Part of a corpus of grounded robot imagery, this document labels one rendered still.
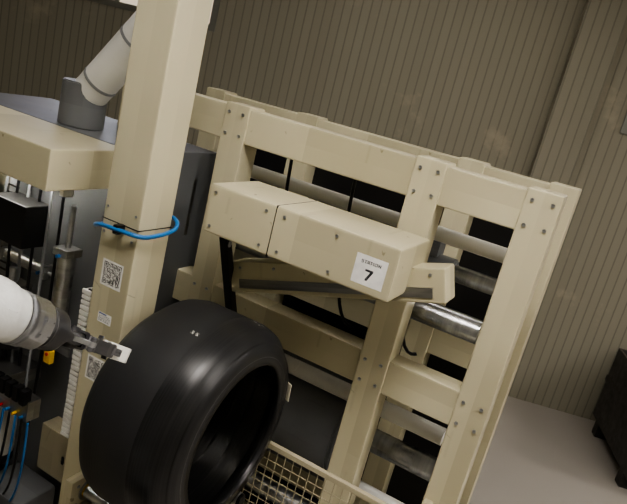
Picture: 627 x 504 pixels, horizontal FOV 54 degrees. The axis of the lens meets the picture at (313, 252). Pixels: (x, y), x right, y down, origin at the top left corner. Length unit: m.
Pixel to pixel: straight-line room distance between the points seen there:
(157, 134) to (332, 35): 3.64
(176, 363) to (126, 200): 0.46
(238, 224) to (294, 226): 0.18
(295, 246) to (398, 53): 3.55
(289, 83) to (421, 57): 1.06
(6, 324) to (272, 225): 0.89
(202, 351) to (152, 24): 0.80
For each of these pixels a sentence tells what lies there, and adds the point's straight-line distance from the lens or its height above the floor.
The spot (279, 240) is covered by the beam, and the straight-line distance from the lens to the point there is 1.73.
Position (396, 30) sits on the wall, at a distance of 5.13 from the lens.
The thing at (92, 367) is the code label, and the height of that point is 1.22.
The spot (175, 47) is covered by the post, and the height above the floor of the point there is 2.13.
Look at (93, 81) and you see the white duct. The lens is 2.19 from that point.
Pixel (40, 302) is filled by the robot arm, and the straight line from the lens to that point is 1.10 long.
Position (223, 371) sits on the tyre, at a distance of 1.54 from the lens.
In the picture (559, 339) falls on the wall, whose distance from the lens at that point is 5.60.
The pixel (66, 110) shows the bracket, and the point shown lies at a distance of 2.25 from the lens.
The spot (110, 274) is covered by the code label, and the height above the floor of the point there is 1.51.
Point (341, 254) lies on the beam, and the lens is 1.65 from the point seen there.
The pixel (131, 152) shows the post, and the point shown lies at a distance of 1.68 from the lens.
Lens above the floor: 2.13
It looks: 15 degrees down
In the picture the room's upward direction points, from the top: 14 degrees clockwise
